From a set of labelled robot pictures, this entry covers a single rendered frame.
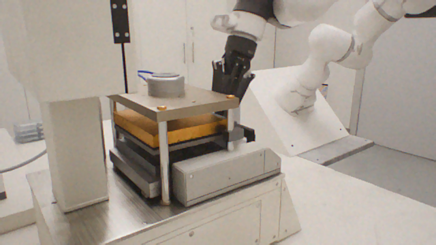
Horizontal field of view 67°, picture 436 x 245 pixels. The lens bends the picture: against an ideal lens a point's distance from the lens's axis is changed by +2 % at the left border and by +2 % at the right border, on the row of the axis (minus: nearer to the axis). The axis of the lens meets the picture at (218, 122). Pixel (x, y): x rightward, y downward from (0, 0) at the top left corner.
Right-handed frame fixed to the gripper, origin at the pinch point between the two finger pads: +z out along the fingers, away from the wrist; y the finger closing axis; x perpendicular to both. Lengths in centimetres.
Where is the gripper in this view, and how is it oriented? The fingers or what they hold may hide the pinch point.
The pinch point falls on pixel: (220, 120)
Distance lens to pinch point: 80.0
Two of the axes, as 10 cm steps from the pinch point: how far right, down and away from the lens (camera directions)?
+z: -2.7, 9.6, 0.8
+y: 7.6, 1.7, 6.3
